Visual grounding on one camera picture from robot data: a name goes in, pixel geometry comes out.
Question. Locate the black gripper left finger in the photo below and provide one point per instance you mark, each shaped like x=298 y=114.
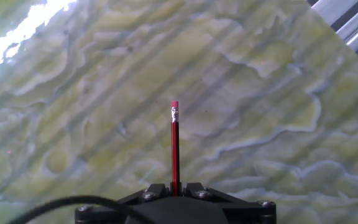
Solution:
x=149 y=192

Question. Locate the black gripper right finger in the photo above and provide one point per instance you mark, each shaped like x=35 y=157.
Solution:
x=197 y=192

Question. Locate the red pencil with eraser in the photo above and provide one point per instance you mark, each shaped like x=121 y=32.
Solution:
x=175 y=146

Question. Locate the green marble pattern mat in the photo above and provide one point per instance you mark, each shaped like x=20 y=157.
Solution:
x=179 y=93

